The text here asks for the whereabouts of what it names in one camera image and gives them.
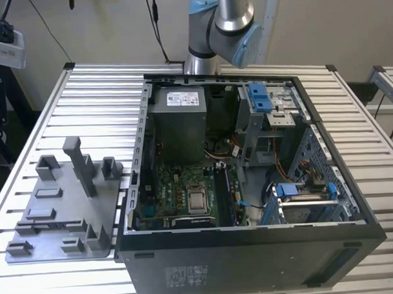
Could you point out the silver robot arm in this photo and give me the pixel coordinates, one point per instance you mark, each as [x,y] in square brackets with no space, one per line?
[233,10]

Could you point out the installed RAM stick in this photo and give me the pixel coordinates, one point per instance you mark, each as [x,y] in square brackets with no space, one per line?
[224,197]

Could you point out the grey parts rack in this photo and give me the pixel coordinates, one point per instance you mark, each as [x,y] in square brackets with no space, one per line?
[69,203]

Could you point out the black hanging rod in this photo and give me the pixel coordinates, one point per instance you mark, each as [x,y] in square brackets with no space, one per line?
[71,3]

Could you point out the grey power supply unit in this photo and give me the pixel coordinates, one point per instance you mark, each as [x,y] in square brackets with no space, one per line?
[180,131]

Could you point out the green motherboard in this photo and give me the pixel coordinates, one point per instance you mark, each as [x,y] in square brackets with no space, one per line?
[172,186]

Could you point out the silver CPU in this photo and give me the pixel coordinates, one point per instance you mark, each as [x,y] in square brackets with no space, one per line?
[197,202]

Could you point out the blue disk carrier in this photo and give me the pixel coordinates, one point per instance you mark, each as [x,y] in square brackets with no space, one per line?
[286,189]
[257,96]

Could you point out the black PC case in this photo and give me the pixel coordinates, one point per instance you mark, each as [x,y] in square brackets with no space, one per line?
[220,268]

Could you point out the silver drive cage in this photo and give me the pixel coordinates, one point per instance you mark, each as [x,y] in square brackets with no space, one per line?
[279,118]

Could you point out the aluminium side table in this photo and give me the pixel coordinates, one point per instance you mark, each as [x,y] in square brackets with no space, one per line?
[388,79]

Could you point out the black metal frame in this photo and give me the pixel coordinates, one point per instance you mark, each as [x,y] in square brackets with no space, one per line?
[20,101]

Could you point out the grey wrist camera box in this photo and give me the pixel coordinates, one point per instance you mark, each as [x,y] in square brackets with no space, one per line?
[9,52]

